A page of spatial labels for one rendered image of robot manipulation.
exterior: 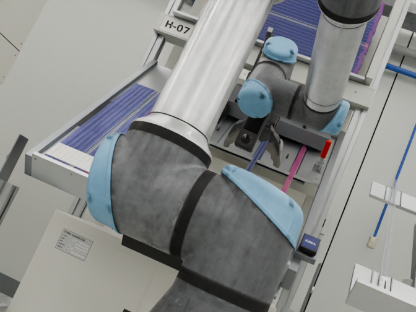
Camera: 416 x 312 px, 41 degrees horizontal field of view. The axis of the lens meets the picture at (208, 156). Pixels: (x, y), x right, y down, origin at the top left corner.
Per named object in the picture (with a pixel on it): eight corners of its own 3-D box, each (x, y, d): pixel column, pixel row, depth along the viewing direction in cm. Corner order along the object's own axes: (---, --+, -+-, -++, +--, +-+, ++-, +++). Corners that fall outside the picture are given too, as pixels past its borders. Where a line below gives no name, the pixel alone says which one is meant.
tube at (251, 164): (213, 234, 126) (214, 230, 125) (207, 231, 126) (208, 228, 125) (270, 138, 167) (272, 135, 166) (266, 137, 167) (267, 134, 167)
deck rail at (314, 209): (288, 290, 124) (296, 272, 120) (280, 286, 124) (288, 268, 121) (339, 147, 182) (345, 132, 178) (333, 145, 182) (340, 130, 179)
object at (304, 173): (314, 197, 155) (319, 183, 152) (108, 114, 167) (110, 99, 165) (333, 145, 182) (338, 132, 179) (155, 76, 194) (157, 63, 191)
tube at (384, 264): (381, 307, 109) (384, 303, 109) (374, 304, 109) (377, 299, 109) (397, 184, 151) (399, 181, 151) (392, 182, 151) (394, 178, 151)
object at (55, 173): (280, 287, 124) (289, 265, 120) (30, 176, 136) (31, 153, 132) (281, 283, 125) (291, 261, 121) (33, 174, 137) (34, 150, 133)
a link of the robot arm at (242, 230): (270, 307, 59) (317, 192, 61) (159, 257, 62) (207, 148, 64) (273, 304, 71) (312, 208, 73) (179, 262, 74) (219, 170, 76)
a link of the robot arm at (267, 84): (289, 103, 108) (306, 72, 115) (236, 84, 110) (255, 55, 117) (281, 132, 114) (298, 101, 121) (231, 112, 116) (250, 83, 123)
